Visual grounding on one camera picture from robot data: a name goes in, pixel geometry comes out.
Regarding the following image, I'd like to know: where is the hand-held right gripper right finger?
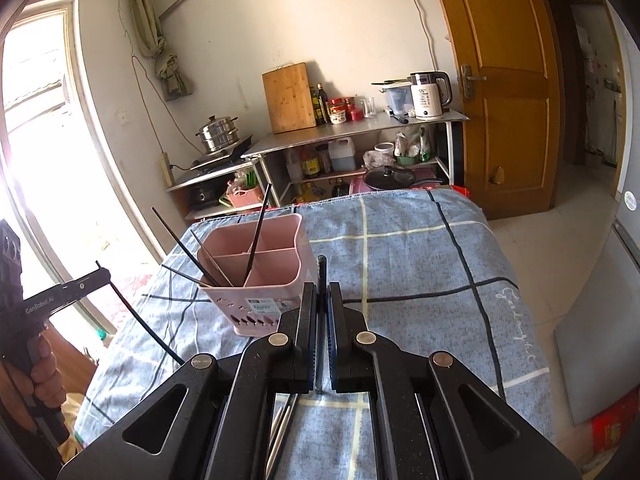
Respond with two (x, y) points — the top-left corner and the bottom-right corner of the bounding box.
(326, 281), (584, 480)

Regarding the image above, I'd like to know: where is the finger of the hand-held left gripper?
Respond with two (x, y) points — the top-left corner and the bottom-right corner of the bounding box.
(61, 267), (112, 302)

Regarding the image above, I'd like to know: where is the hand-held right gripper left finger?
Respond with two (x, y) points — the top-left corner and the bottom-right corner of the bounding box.
(57, 283), (318, 480)

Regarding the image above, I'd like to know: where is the black chopstick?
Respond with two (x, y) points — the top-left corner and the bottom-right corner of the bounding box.
(315, 255), (327, 394)
(151, 206), (221, 287)
(190, 230), (228, 287)
(244, 183), (273, 283)
(161, 264), (216, 289)
(95, 260), (187, 365)

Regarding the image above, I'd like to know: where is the pink utensil basket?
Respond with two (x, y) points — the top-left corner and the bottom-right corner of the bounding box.
(196, 212), (312, 338)

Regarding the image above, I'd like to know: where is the silver metal chopstick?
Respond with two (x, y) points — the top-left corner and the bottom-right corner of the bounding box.
(272, 393), (302, 466)
(264, 394), (293, 480)

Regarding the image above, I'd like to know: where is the person's left hand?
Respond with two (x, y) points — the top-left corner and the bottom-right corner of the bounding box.
(29, 334), (67, 410)

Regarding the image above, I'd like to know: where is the blue plaid tablecloth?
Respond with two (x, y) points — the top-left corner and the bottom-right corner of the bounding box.
(75, 187), (556, 480)

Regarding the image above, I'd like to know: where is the black kitchen appliance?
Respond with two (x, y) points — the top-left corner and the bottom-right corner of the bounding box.
(189, 182), (223, 211)

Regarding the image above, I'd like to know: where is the small pink storage basket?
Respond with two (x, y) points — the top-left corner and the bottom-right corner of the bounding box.
(226, 170), (265, 209)

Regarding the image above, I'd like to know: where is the low steel kitchen stand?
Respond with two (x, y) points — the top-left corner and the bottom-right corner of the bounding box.
(165, 157), (268, 221)

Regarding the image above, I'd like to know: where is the yellow labelled bottle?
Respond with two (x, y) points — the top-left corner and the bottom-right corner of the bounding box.
(300, 147), (321, 177)

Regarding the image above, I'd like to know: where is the black pan with lid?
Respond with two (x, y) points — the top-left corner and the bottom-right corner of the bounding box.
(362, 164), (416, 192)

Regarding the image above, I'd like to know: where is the black induction cooker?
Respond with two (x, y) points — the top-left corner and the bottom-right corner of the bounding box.
(190, 135), (256, 171)

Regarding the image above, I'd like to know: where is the white plastic jug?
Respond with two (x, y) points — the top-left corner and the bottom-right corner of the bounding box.
(328, 138), (357, 172)

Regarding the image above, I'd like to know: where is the steel steamer pot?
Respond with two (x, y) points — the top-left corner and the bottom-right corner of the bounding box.
(195, 115), (241, 154)

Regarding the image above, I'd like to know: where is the green bowl with bags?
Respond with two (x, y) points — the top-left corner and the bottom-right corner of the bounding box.
(394, 130), (436, 166)

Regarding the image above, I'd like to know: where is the metal kitchen shelf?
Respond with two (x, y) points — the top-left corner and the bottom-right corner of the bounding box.
(240, 109), (471, 207)

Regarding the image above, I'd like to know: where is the wooden cutting board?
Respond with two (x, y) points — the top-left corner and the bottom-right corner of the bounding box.
(262, 62), (317, 135)

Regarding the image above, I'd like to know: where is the beige curtain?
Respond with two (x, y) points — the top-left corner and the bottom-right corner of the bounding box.
(127, 0), (193, 102)

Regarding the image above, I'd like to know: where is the clear plastic container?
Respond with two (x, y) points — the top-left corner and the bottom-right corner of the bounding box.
(380, 82), (416, 116)

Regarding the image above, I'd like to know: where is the grey refrigerator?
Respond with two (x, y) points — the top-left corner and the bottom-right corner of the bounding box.
(552, 175), (640, 428)

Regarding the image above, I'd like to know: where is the white electric kettle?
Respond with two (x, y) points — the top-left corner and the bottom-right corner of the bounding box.
(410, 71), (453, 121)

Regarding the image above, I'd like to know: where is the red cardboard box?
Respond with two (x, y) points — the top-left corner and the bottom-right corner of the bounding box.
(590, 400), (640, 462)

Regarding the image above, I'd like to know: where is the wooden door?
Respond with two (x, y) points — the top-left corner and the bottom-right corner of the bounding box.
(425, 0), (561, 221)

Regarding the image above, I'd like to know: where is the white wall cable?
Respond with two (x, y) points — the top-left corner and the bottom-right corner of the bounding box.
(399, 0), (437, 74)

